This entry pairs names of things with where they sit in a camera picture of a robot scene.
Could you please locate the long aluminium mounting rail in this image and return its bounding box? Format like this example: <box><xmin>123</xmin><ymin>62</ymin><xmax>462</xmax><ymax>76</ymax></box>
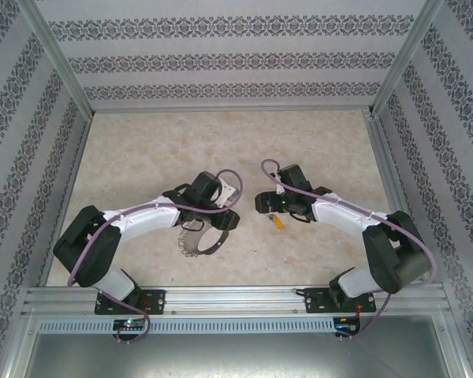
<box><xmin>23</xmin><ymin>286</ymin><xmax>446</xmax><ymax>316</ymax></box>

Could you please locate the grey slotted cable duct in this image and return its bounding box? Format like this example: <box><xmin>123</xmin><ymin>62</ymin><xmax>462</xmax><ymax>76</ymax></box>
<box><xmin>37</xmin><ymin>317</ymin><xmax>336</xmax><ymax>334</ymax></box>

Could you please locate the aluminium table side rail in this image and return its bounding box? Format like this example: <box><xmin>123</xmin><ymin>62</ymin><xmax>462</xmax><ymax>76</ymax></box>
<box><xmin>362</xmin><ymin>109</ymin><xmax>434</xmax><ymax>284</ymax></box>

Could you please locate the grey toothed belt strap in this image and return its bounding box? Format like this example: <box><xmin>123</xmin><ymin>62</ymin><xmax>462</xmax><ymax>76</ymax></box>
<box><xmin>176</xmin><ymin>220</ymin><xmax>230</xmax><ymax>259</ymax></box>

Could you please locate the small green circuit board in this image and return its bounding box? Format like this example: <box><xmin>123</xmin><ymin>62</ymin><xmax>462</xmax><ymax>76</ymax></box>
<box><xmin>113</xmin><ymin>317</ymin><xmax>147</xmax><ymax>332</ymax></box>
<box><xmin>334</xmin><ymin>317</ymin><xmax>362</xmax><ymax>335</ymax></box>

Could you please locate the yellow key tag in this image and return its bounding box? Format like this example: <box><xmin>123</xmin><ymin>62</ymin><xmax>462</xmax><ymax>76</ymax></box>
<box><xmin>264</xmin><ymin>213</ymin><xmax>285</xmax><ymax>232</ymax></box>

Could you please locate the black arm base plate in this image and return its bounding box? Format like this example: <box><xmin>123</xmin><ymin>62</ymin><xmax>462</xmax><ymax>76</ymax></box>
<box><xmin>304</xmin><ymin>287</ymin><xmax>378</xmax><ymax>315</ymax></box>
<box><xmin>94</xmin><ymin>289</ymin><xmax>167</xmax><ymax>316</ymax></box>

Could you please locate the aluminium tray frame rail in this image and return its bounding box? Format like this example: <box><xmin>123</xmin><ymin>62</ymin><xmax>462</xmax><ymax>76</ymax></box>
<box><xmin>433</xmin><ymin>314</ymin><xmax>472</xmax><ymax>378</ymax></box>

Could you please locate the aluminium frame post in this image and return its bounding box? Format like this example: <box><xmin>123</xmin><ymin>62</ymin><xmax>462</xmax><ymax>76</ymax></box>
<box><xmin>14</xmin><ymin>0</ymin><xmax>95</xmax><ymax>117</ymax></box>
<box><xmin>368</xmin><ymin>0</ymin><xmax>446</xmax><ymax>117</ymax></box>

